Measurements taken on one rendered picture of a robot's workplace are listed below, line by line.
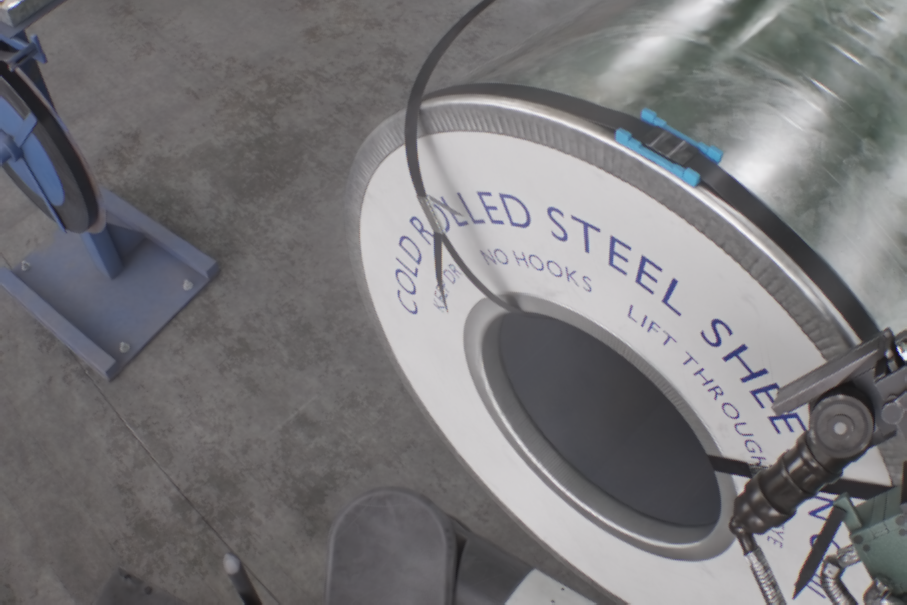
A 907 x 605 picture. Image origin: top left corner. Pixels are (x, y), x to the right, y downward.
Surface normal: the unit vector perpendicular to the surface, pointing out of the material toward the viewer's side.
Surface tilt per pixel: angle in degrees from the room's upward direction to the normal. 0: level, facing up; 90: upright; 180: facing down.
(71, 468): 0
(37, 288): 0
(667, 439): 15
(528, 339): 69
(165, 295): 0
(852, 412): 58
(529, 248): 90
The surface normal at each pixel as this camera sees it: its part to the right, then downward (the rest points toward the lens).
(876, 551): -0.53, 0.19
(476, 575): 0.04, -0.70
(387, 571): -0.19, -0.41
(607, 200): -0.70, 0.56
